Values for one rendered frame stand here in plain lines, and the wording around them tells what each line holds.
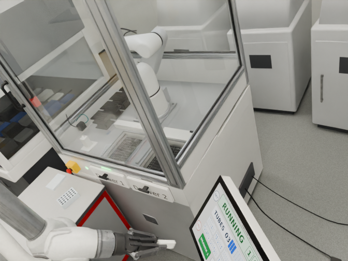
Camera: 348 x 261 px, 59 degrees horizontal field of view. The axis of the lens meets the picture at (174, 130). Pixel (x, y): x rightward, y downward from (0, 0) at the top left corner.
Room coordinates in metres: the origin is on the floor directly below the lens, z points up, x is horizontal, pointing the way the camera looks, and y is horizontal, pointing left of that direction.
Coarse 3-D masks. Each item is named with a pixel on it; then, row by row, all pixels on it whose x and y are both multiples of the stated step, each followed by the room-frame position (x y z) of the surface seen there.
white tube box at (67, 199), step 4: (72, 188) 1.51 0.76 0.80; (68, 192) 1.49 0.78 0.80; (72, 192) 1.48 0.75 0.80; (76, 192) 1.47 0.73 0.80; (60, 196) 1.48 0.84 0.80; (64, 196) 1.47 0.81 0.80; (68, 196) 1.46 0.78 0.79; (72, 196) 1.44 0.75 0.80; (76, 196) 1.45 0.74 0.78; (56, 200) 1.46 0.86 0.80; (60, 200) 1.45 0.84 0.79; (64, 200) 1.44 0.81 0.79; (68, 200) 1.42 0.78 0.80; (72, 200) 1.43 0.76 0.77; (60, 204) 1.41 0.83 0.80; (64, 204) 1.40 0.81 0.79; (68, 204) 1.41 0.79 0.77; (64, 208) 1.40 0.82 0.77
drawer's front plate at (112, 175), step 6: (90, 168) 1.49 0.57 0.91; (96, 168) 1.45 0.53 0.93; (102, 168) 1.43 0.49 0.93; (102, 174) 1.43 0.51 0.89; (108, 174) 1.38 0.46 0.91; (114, 174) 1.34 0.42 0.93; (120, 174) 1.32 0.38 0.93; (108, 180) 1.41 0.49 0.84; (114, 180) 1.37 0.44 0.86; (120, 180) 1.33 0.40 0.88; (126, 180) 1.31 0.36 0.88; (126, 186) 1.31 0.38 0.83
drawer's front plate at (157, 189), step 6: (132, 180) 1.25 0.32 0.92; (138, 180) 1.22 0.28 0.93; (132, 186) 1.27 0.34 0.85; (138, 186) 1.23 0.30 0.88; (150, 186) 1.16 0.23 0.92; (156, 186) 1.13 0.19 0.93; (162, 186) 1.11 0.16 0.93; (150, 192) 1.18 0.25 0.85; (156, 192) 1.14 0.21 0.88; (162, 192) 1.11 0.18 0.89; (168, 192) 1.08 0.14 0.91; (162, 198) 1.13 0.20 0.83; (168, 198) 1.09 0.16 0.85
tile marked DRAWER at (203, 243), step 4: (200, 236) 0.71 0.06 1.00; (204, 236) 0.69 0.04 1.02; (200, 240) 0.70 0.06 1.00; (204, 240) 0.68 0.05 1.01; (200, 244) 0.69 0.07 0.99; (204, 244) 0.67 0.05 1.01; (204, 248) 0.66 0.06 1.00; (208, 248) 0.64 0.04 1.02; (204, 252) 0.65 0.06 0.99; (208, 252) 0.63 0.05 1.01; (208, 256) 0.62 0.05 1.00
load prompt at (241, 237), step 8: (224, 200) 0.71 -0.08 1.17; (224, 208) 0.69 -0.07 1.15; (224, 216) 0.67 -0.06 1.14; (232, 216) 0.64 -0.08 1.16; (232, 224) 0.62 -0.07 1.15; (232, 232) 0.60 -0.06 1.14; (240, 232) 0.57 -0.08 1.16; (240, 240) 0.55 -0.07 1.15; (248, 240) 0.53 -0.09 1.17; (240, 248) 0.53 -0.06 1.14; (248, 248) 0.51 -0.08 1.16; (248, 256) 0.49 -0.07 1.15; (256, 256) 0.47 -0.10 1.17
